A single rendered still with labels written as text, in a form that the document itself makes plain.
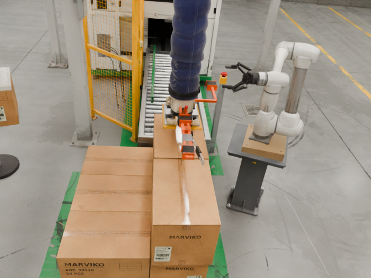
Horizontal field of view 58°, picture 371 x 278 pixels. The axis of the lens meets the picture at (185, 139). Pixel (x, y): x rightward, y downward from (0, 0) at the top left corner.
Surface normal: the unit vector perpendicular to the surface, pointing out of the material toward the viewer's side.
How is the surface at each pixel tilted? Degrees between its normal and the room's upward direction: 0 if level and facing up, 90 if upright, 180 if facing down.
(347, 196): 0
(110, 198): 0
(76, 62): 90
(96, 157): 0
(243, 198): 90
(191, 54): 101
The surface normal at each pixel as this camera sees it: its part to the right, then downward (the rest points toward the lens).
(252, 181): -0.29, 0.54
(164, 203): 0.09, -0.81
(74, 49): 0.06, 0.59
